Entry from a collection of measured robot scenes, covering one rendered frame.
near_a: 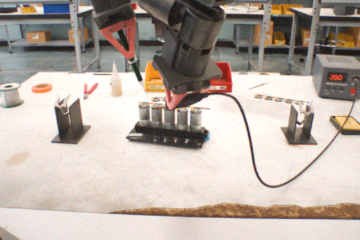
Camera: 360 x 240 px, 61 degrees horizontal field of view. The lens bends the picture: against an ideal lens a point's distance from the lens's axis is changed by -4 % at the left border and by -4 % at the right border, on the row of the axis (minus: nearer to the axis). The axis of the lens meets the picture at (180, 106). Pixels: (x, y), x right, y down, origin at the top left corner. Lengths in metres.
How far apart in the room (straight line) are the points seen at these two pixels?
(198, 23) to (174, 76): 0.10
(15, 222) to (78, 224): 0.09
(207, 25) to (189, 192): 0.26
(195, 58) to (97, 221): 0.27
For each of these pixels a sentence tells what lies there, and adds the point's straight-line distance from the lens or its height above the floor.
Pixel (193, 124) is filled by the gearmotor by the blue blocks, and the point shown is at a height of 0.79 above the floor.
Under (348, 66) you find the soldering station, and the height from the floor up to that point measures 0.85.
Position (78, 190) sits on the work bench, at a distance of 0.55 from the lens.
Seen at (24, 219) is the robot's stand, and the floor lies 0.75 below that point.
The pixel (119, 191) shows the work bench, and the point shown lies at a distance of 0.53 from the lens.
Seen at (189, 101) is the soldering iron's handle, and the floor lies 0.88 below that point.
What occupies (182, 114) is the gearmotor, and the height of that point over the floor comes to 0.81.
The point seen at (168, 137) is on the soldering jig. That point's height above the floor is 0.76.
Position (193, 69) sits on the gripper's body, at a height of 0.94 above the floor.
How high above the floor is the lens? 1.07
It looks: 23 degrees down
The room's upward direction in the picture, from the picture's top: straight up
